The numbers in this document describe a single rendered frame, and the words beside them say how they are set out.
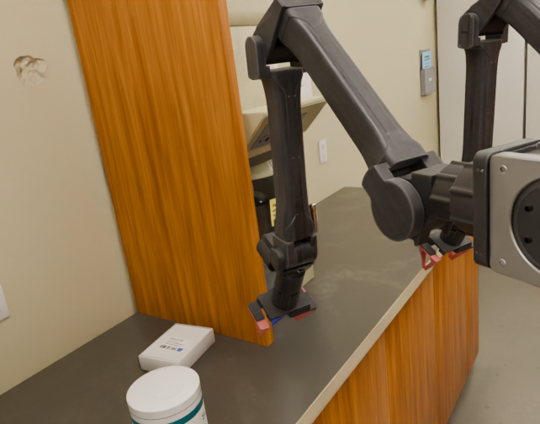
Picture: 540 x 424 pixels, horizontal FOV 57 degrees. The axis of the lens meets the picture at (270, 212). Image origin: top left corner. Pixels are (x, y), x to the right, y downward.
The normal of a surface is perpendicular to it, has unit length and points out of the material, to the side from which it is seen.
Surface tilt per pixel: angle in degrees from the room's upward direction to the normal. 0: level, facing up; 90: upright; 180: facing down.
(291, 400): 0
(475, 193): 90
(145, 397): 0
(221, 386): 0
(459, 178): 50
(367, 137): 86
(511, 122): 90
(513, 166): 90
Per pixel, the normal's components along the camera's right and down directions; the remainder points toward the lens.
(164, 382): -0.12, -0.95
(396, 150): 0.23, -0.55
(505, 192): -0.88, 0.24
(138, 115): -0.56, 0.31
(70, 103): 0.82, 0.07
